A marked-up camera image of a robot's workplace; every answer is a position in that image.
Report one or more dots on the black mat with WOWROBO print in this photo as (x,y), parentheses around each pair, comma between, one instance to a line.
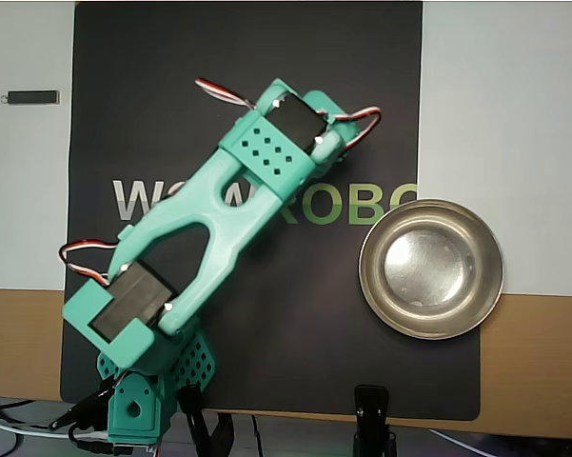
(266,47)

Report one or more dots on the black USB stick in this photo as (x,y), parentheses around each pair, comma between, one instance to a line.
(31,97)

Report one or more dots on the metal bowl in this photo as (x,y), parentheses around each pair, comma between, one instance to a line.
(430,269)

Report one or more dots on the black table clamp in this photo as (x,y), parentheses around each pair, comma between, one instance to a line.
(195,414)
(76,409)

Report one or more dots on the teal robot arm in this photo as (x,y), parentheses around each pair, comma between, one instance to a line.
(195,209)

